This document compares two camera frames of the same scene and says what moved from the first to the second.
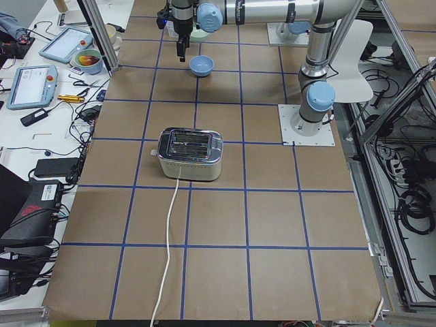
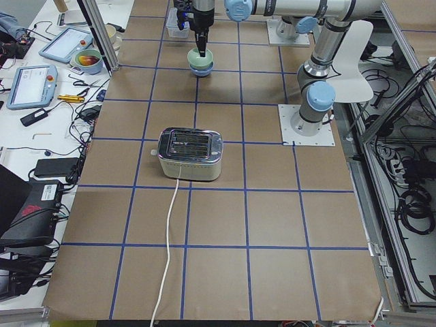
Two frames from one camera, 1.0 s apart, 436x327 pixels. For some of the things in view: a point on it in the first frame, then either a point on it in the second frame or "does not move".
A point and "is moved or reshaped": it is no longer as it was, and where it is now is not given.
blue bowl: [201, 65] does not move
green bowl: [197, 35] is moved or reshaped
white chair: [348, 86] does not move
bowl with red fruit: [90, 61] does not move
